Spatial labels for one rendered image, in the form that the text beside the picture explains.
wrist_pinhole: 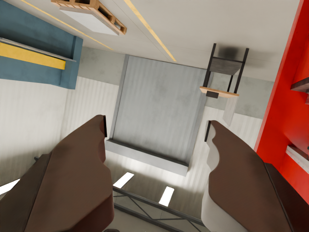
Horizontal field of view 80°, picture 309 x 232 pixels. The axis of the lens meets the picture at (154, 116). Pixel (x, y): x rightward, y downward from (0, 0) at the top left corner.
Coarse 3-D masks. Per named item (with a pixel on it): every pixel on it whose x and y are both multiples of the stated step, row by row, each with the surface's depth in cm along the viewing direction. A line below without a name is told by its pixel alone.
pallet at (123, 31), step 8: (56, 0) 294; (64, 0) 311; (72, 0) 287; (80, 0) 297; (96, 0) 278; (80, 8) 294; (88, 8) 289; (96, 8) 285; (104, 8) 305; (104, 16) 311; (112, 16) 331; (112, 24) 342; (120, 24) 371; (120, 32) 382
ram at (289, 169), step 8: (296, 152) 136; (304, 152) 142; (288, 160) 148; (304, 160) 118; (280, 168) 161; (288, 168) 142; (296, 168) 127; (288, 176) 138; (296, 176) 124; (304, 176) 112; (296, 184) 120; (304, 184) 109; (304, 192) 106
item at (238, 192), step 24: (216, 144) 10; (240, 144) 10; (216, 168) 8; (240, 168) 8; (264, 168) 8; (216, 192) 7; (240, 192) 7; (264, 192) 7; (216, 216) 7; (240, 216) 6; (264, 216) 6
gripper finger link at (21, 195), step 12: (48, 156) 8; (36, 168) 8; (24, 180) 7; (36, 180) 7; (12, 192) 7; (24, 192) 7; (36, 192) 7; (0, 204) 6; (12, 204) 6; (24, 204) 6; (0, 216) 6; (12, 216) 6; (24, 216) 6; (0, 228) 6; (12, 228) 6; (24, 228) 6
